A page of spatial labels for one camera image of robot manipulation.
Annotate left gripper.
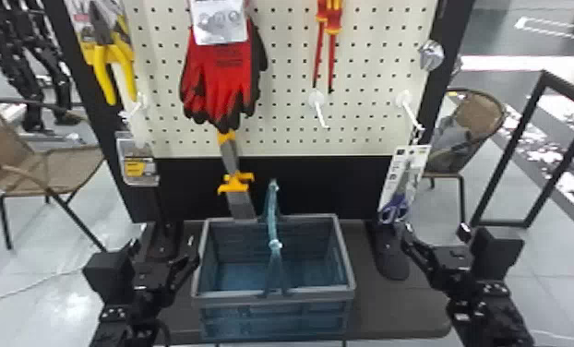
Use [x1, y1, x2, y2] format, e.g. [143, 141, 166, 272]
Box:
[130, 252, 202, 314]

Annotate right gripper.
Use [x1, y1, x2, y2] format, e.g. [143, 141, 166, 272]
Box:
[401, 236, 482, 298]

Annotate blue scissors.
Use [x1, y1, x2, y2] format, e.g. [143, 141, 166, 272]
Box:
[377, 144, 433, 225]

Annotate blue basket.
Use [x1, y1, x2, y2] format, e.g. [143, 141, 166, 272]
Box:
[190, 178, 357, 343]

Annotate clear tool pack yellow label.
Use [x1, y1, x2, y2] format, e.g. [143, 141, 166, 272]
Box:
[114, 130, 161, 188]

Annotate yellow grey hand tool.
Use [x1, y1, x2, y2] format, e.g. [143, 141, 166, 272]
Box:
[216, 128, 258, 221]

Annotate beige mesh chair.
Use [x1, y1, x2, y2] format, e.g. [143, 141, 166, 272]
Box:
[421, 88, 509, 225]
[0, 98, 110, 254]

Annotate white pegboard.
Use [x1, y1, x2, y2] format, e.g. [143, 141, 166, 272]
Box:
[43, 0, 477, 282]

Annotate black side table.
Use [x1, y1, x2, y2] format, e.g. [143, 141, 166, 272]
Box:
[468, 68, 574, 245]

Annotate red pair of gloves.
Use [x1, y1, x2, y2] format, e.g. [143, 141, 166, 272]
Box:
[178, 0, 269, 135]

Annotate silver metal clip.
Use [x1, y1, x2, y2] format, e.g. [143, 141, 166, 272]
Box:
[418, 39, 446, 72]

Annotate yellow pliers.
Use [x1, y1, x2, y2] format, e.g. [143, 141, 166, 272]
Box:
[66, 0, 139, 107]

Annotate red screwdriver set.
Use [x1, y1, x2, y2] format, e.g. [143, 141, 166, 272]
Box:
[312, 0, 345, 95]

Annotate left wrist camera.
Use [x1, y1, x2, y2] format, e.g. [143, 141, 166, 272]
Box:
[81, 246, 137, 305]

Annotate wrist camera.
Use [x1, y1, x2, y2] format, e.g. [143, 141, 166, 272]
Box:
[468, 226, 526, 283]
[81, 246, 137, 305]

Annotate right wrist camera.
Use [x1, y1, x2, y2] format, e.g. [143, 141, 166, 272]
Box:
[468, 226, 526, 283]

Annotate white cable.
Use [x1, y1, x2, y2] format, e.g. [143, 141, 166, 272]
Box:
[0, 261, 90, 311]

